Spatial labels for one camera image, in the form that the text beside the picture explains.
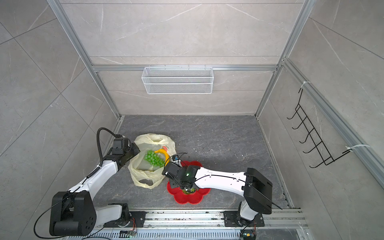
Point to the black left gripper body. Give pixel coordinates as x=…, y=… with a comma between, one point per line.
x=132, y=151

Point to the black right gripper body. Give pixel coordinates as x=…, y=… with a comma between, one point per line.
x=179, y=183

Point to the red flower-shaped plate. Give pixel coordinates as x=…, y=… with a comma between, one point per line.
x=180, y=197

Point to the cream printed plastic bag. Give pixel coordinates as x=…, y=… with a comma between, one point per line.
x=142, y=173

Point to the green fake custard apple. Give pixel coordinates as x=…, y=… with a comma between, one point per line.
x=189, y=191

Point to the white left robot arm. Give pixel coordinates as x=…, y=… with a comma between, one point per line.
x=73, y=212

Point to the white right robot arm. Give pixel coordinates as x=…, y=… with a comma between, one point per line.
x=252, y=185

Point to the yellow fake banana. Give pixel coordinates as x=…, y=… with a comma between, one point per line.
x=165, y=153

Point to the green fake grape bunch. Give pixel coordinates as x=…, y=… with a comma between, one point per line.
x=154, y=159

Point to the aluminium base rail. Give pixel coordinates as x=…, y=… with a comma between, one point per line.
x=288, y=224

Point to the white wire mesh basket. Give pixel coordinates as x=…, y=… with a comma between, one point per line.
x=178, y=80

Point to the black wire hook rack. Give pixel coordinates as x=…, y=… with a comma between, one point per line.
x=313, y=136

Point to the aluminium frame rail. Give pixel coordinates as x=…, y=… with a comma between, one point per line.
x=74, y=39

